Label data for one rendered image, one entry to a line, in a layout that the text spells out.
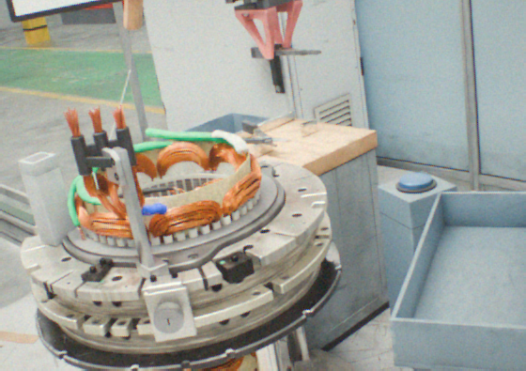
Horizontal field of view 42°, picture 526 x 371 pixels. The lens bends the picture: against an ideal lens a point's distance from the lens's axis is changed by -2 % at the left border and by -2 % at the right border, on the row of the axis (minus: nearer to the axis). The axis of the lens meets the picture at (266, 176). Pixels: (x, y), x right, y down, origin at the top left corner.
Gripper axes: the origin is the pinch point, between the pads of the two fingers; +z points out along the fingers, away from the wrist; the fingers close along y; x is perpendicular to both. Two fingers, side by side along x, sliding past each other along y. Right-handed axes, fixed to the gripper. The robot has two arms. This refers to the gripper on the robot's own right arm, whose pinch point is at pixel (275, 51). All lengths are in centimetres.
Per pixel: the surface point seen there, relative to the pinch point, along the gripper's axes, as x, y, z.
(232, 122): -18.5, -3.9, 13.7
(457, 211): 33.8, 8.1, 14.9
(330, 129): 4.9, -3.4, 12.3
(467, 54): -92, -189, 49
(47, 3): -84, -7, -9
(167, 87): -232, -127, 54
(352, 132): 9.3, -3.3, 12.4
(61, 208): 10.2, 40.6, 5.5
